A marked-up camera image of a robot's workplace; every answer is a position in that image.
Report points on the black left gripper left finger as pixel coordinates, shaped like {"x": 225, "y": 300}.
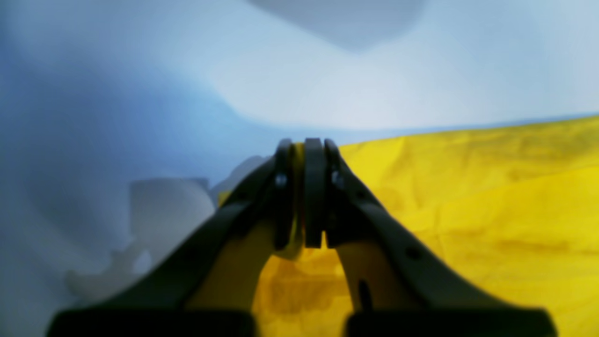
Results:
{"x": 205, "y": 287}

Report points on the orange yellow t-shirt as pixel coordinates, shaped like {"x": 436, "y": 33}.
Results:
{"x": 515, "y": 210}

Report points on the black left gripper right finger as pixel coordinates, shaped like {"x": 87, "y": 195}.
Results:
{"x": 398, "y": 287}

